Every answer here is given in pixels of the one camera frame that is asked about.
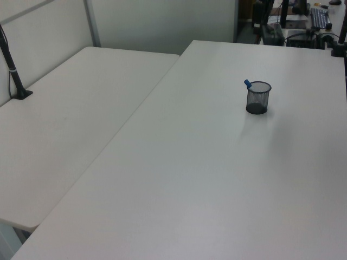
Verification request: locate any black computer case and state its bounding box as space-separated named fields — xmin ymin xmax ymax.
xmin=286 ymin=29 xmax=326 ymax=50

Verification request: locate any dark grey equipment box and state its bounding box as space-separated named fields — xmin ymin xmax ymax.
xmin=261 ymin=23 xmax=285 ymax=46

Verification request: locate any blue capped marker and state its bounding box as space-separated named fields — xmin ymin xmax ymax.
xmin=243 ymin=79 xmax=260 ymax=94

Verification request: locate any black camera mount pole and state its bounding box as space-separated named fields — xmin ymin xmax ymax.
xmin=0 ymin=23 xmax=34 ymax=102

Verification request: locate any black clamp mount pole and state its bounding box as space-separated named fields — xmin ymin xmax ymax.
xmin=330 ymin=15 xmax=347 ymax=58

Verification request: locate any black computer keyboard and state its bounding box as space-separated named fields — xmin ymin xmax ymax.
xmin=310 ymin=8 xmax=330 ymax=29

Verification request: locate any white folding table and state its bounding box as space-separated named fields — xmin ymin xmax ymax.
xmin=0 ymin=46 xmax=181 ymax=230

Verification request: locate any black monitor stand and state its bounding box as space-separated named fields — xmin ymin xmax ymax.
xmin=280 ymin=0 xmax=290 ymax=28

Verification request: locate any thin black cable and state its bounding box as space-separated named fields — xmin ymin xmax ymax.
xmin=0 ymin=25 xmax=14 ymax=100

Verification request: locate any black mesh pen cup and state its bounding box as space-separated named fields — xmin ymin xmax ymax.
xmin=246 ymin=81 xmax=272 ymax=115

